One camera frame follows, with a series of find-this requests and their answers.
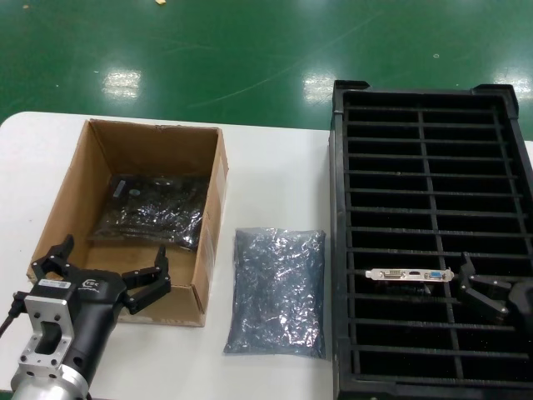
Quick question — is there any graphics card with silver bracket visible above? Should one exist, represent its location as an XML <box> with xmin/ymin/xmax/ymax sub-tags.
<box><xmin>365</xmin><ymin>267</ymin><xmax>455</xmax><ymax>298</ymax></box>

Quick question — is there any black slotted container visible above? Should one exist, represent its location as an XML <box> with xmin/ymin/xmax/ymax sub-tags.
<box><xmin>328</xmin><ymin>78</ymin><xmax>533</xmax><ymax>400</ymax></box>

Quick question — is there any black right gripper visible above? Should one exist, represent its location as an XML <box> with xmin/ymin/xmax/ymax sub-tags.
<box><xmin>456</xmin><ymin>251</ymin><xmax>533</xmax><ymax>325</ymax></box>

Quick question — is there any grey translucent antistatic bag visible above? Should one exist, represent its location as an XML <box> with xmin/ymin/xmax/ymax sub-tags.
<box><xmin>86</xmin><ymin>173</ymin><xmax>208</xmax><ymax>253</ymax></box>
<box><xmin>223</xmin><ymin>227</ymin><xmax>327</xmax><ymax>360</ymax></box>

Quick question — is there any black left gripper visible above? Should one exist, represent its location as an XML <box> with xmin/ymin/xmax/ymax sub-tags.
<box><xmin>29</xmin><ymin>233</ymin><xmax>173</xmax><ymax>378</ymax></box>

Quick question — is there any brown cardboard box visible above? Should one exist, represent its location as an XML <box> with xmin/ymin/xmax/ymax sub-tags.
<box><xmin>27</xmin><ymin>118</ymin><xmax>230</xmax><ymax>329</ymax></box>

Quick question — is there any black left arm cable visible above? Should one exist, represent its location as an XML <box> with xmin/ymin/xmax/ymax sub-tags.
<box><xmin>0</xmin><ymin>290</ymin><xmax>25</xmax><ymax>334</ymax></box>

